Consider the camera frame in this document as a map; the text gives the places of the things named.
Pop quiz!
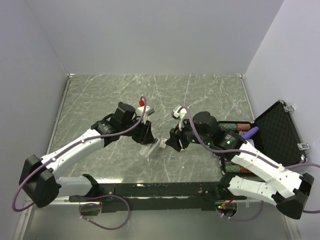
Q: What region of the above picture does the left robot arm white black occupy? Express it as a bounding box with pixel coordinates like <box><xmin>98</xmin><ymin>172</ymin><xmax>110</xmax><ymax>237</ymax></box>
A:
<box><xmin>18</xmin><ymin>100</ymin><xmax>159</xmax><ymax>208</ymax></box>

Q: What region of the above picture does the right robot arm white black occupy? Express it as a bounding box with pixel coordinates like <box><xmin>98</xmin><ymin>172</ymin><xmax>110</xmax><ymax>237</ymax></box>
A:
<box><xmin>165</xmin><ymin>106</ymin><xmax>314</xmax><ymax>220</ymax></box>

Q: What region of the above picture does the white stapler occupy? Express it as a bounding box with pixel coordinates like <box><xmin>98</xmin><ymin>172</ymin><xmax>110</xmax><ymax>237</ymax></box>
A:
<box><xmin>139</xmin><ymin>139</ymin><xmax>160</xmax><ymax>158</ymax></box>

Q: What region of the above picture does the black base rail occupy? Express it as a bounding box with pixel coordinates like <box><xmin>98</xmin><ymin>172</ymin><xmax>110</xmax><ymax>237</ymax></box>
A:
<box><xmin>68</xmin><ymin>182</ymin><xmax>233</xmax><ymax>213</ymax></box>

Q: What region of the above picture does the purple marker pen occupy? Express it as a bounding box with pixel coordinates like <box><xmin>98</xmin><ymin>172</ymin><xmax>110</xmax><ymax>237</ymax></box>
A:
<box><xmin>242</xmin><ymin>126</ymin><xmax>260</xmax><ymax>140</ymax></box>

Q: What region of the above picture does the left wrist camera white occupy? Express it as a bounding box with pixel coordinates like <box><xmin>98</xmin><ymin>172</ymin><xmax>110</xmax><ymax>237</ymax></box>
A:
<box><xmin>136</xmin><ymin>105</ymin><xmax>155</xmax><ymax>124</ymax></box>

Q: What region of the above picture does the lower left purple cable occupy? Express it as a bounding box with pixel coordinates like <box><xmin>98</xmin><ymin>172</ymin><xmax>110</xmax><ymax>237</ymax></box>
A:
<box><xmin>78</xmin><ymin>194</ymin><xmax>132</xmax><ymax>231</ymax></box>

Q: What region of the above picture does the black open carrying case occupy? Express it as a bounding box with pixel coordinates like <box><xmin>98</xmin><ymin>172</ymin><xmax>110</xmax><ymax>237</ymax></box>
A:
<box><xmin>219</xmin><ymin>100</ymin><xmax>308</xmax><ymax>167</ymax></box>

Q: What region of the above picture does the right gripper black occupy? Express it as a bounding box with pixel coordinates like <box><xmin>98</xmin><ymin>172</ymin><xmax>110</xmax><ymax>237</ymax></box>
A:
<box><xmin>165</xmin><ymin>116</ymin><xmax>212</xmax><ymax>152</ymax></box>

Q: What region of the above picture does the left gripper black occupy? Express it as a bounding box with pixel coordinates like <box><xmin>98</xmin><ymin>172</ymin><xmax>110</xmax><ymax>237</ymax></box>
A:
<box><xmin>120</xmin><ymin>115</ymin><xmax>155</xmax><ymax>145</ymax></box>

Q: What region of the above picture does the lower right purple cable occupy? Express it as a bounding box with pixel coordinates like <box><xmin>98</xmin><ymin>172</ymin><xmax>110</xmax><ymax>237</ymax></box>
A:
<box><xmin>216</xmin><ymin>198</ymin><xmax>265</xmax><ymax>222</ymax></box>

